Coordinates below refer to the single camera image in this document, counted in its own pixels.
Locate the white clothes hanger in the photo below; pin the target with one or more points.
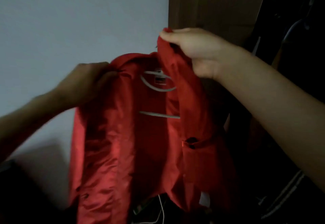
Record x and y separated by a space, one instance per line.
158 85

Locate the person's left fingers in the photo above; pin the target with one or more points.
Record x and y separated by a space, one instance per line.
106 75

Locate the person's left forearm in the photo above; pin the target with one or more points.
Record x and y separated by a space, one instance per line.
28 127

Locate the person's right thumb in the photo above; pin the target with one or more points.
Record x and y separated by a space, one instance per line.
182 34

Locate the person's left hand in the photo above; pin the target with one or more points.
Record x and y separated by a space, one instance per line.
83 82

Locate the dark hanging clothes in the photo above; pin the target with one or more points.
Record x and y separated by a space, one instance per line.
292 53

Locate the dark striped garment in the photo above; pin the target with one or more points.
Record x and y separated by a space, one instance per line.
284 198

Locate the red jacket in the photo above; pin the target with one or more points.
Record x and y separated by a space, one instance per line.
142 140

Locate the person's right forearm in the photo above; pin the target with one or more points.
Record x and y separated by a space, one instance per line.
276 109

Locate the person's right hand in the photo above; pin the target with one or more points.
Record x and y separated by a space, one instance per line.
203 51

